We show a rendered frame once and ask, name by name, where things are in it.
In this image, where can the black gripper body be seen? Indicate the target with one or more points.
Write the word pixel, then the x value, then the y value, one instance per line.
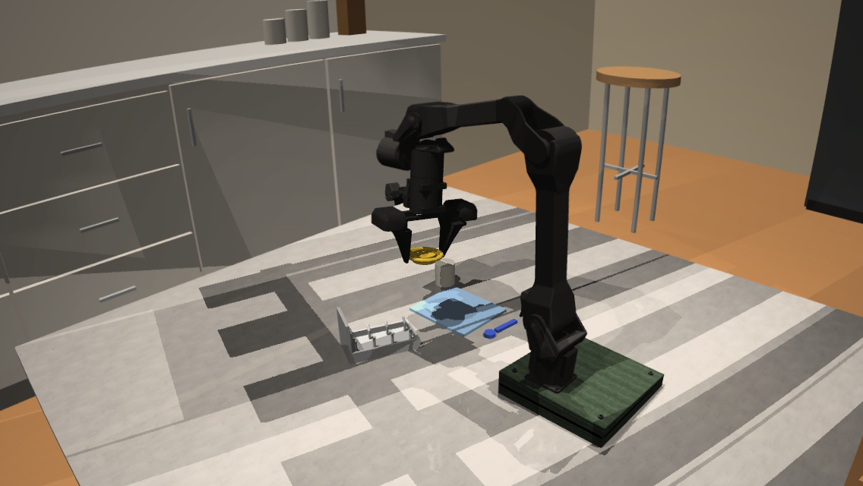
pixel 425 198

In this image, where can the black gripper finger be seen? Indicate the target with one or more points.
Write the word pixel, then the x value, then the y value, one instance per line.
pixel 403 238
pixel 448 231

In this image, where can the grey dish rack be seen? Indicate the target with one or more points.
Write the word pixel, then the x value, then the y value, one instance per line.
pixel 375 342

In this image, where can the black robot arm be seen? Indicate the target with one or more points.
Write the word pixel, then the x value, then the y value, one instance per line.
pixel 552 153

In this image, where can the beige cylinder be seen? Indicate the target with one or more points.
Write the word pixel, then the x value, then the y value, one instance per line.
pixel 445 272

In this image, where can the gold round plate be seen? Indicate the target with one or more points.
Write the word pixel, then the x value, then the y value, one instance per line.
pixel 425 255

